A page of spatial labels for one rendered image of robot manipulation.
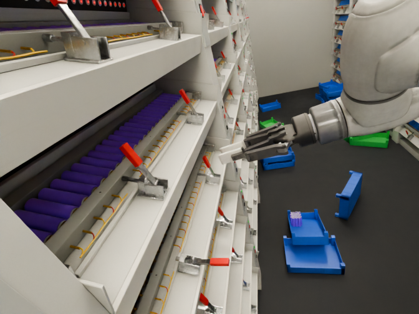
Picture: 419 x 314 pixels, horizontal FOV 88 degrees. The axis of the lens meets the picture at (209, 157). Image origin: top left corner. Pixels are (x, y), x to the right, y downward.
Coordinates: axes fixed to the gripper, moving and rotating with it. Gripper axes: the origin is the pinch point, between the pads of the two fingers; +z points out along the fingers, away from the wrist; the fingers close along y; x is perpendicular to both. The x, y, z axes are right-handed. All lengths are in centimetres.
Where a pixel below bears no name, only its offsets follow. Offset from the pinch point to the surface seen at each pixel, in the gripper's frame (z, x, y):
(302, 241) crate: -2, -93, 41
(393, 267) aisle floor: -43, -114, 34
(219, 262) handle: 2.4, -6.2, -27.3
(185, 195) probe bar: 12.7, -2.2, -10.6
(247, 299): 20, -64, -5
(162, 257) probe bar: 12.5, -2.4, -27.7
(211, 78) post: 1.5, 17.2, 17.7
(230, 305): 18, -44, -16
